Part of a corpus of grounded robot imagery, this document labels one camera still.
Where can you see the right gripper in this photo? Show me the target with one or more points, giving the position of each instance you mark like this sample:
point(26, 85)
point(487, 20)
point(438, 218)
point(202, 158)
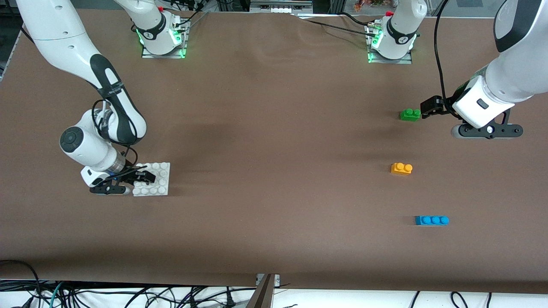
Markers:
point(130, 173)

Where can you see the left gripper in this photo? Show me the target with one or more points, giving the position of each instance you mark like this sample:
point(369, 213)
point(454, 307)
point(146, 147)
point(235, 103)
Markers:
point(441, 107)

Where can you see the white studded base plate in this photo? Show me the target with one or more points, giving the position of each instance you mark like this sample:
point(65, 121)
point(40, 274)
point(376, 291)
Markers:
point(159, 188)

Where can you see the yellow two-stud block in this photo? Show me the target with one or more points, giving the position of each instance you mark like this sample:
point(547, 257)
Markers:
point(400, 170)

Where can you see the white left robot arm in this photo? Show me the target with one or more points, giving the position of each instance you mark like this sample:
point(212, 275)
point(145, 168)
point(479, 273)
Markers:
point(522, 77)

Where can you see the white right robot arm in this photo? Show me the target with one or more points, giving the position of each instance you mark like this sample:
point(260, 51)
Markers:
point(55, 38)

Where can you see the green two-stud block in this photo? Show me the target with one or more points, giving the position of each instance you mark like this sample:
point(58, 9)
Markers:
point(409, 115)

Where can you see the blue three-stud block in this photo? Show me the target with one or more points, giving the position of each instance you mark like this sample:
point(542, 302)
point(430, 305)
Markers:
point(431, 220)

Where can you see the colourful toy pile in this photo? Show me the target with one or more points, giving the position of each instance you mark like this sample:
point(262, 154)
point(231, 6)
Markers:
point(368, 4)

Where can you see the brown table cover sheet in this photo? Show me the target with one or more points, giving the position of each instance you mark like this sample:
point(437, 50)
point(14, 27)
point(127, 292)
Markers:
point(257, 107)

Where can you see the dark slanted beam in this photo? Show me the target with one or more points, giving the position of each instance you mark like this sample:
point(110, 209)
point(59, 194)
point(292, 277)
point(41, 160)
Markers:
point(262, 297)

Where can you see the small metal edge bracket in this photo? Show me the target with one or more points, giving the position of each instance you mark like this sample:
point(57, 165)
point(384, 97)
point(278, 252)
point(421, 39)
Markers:
point(276, 280)

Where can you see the aluminium frame rail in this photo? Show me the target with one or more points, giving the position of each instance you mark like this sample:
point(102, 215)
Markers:
point(278, 5)

